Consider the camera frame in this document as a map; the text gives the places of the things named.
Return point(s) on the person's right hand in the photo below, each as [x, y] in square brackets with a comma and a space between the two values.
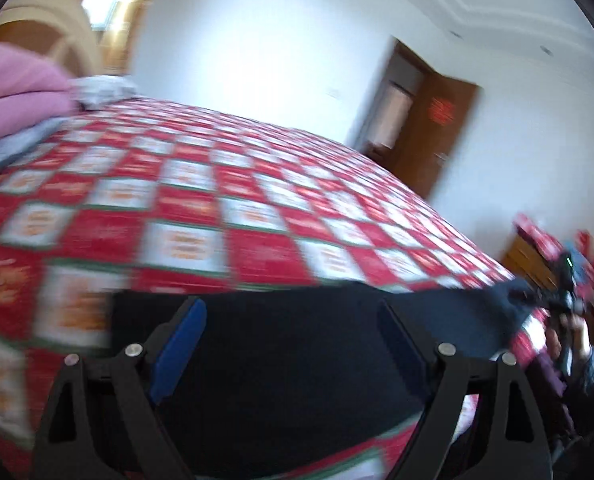
[583, 337]

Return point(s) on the pink quilt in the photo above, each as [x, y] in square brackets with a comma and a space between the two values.
[12, 95]

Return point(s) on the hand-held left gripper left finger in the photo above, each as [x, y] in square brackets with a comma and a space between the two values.
[177, 355]

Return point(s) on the black pants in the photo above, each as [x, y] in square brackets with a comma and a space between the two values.
[287, 360]

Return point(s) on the brown wooden door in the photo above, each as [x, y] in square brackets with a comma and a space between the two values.
[442, 150]

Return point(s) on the grey patterned sheet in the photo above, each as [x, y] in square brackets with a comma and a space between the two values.
[7, 150]

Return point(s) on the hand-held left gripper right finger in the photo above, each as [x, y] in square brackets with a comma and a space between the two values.
[402, 345]

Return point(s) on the brown door frame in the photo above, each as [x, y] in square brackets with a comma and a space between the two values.
[377, 110]

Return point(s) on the wooden cabinet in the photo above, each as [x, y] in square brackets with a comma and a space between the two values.
[532, 265]

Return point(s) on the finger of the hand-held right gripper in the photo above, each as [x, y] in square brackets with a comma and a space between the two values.
[542, 297]

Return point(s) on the red checked printed blanket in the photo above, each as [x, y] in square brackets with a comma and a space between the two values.
[227, 185]

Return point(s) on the grey patterned pillow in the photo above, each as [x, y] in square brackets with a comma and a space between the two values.
[102, 87]

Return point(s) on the cream wooden headboard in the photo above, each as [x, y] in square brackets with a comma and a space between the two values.
[72, 35]

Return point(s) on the red patterned object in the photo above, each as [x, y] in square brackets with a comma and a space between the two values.
[537, 235]

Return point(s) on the yellow curtain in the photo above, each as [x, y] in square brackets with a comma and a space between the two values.
[122, 45]

